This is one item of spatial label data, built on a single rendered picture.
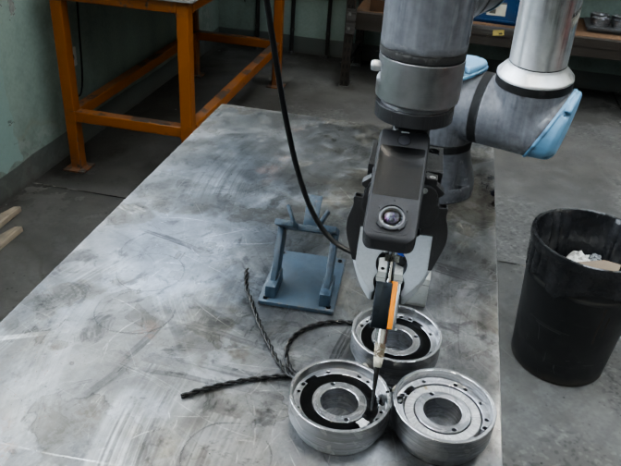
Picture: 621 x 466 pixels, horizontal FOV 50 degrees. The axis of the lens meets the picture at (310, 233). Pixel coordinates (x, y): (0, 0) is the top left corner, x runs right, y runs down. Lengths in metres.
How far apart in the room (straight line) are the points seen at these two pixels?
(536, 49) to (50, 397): 0.79
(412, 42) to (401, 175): 0.11
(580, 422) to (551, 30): 1.26
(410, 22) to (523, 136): 0.55
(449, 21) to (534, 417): 1.54
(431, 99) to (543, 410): 1.53
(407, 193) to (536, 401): 1.51
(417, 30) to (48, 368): 0.54
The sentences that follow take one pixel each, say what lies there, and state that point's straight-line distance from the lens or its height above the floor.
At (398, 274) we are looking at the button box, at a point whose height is 0.84.
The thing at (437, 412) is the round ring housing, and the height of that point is 0.81.
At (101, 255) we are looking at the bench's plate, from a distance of 1.00.
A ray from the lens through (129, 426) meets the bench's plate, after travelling 0.74.
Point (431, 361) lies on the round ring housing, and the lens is 0.78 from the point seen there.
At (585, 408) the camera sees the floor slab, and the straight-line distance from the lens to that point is 2.08.
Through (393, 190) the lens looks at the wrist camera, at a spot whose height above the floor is 1.08.
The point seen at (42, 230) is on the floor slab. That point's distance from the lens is 2.68.
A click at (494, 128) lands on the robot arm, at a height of 0.95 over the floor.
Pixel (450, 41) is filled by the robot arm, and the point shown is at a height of 1.20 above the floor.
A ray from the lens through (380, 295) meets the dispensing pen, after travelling 0.68.
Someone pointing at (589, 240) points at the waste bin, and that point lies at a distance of 2.17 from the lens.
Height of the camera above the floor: 1.33
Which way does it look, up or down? 31 degrees down
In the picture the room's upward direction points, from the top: 4 degrees clockwise
